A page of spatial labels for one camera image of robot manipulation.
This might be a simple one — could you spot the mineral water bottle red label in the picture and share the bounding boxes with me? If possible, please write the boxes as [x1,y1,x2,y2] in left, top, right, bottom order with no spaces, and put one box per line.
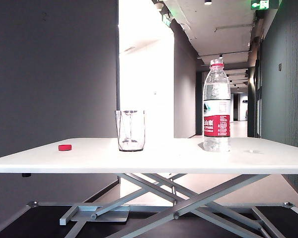
[203,59,231,152]

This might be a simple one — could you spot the clear glass mug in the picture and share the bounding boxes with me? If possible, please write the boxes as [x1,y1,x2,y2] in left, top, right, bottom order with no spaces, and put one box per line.
[115,110,146,152]

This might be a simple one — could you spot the large green exit sign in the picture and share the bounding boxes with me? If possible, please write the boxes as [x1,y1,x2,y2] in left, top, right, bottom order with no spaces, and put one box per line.
[250,0,280,10]

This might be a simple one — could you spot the grey scissor table frame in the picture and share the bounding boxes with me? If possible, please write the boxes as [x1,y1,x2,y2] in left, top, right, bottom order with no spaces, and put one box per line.
[26,173,298,238]

